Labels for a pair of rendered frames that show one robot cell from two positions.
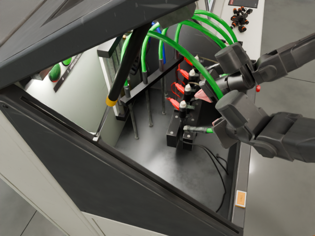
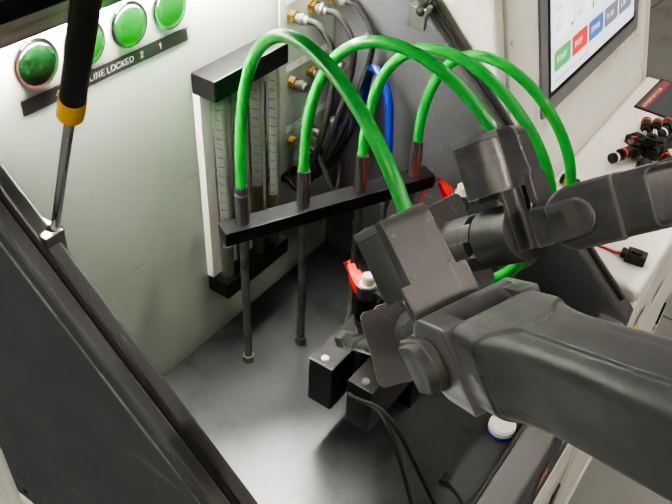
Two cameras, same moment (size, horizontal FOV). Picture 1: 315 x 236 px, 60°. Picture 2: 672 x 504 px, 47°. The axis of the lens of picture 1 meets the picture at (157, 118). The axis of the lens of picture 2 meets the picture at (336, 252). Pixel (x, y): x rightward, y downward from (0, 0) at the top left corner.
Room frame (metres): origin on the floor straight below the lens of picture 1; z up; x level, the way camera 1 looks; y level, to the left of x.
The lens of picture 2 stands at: (-0.08, -0.21, 1.74)
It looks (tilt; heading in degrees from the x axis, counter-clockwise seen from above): 40 degrees down; 14
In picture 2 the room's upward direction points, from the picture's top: 3 degrees clockwise
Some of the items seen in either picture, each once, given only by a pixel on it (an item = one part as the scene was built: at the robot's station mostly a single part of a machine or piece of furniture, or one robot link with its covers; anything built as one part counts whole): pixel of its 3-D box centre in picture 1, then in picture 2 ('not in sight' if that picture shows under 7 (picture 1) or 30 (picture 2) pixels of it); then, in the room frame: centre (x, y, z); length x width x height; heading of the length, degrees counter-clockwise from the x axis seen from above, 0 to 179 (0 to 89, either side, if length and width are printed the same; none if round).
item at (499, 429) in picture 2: not in sight; (501, 426); (0.66, -0.30, 0.84); 0.04 x 0.04 x 0.01
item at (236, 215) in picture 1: (241, 154); (509, 495); (0.53, -0.31, 0.87); 0.62 x 0.04 x 0.16; 160
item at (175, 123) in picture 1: (188, 114); (403, 338); (0.72, -0.13, 0.91); 0.34 x 0.10 x 0.15; 160
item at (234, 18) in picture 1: (241, 17); (654, 141); (1.25, -0.48, 1.01); 0.23 x 0.11 x 0.06; 160
